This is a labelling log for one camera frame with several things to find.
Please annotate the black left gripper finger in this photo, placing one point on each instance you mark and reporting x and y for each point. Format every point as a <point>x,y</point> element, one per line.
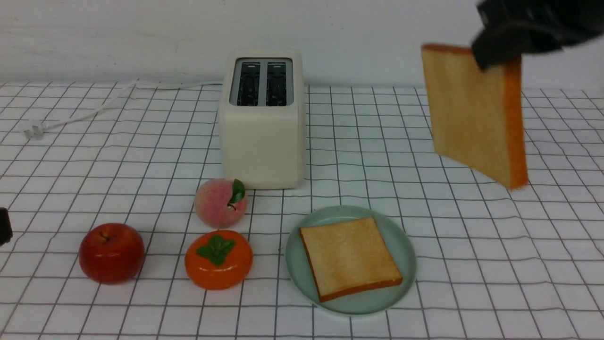
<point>6,232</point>

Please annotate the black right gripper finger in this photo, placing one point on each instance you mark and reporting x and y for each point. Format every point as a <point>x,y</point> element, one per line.
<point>494,47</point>

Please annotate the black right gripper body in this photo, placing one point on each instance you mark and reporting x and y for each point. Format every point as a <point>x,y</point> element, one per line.
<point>545,23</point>

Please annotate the toast slice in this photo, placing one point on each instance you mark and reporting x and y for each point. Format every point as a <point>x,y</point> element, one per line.
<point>476,116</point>
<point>348,257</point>

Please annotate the red apple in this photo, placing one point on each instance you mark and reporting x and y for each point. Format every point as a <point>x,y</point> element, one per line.
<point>111,253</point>

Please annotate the orange persimmon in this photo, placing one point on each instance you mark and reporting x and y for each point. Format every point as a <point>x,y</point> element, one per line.
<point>218,260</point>

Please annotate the pink peach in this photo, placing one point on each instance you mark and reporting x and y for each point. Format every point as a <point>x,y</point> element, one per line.
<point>220,203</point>

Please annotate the pale green plate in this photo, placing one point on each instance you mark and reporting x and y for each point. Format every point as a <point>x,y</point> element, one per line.
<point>363,303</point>

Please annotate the white grid tablecloth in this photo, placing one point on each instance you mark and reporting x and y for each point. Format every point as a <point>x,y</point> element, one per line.
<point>492,263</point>

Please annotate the cream white toaster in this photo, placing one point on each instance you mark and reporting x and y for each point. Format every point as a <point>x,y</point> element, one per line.
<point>262,119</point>

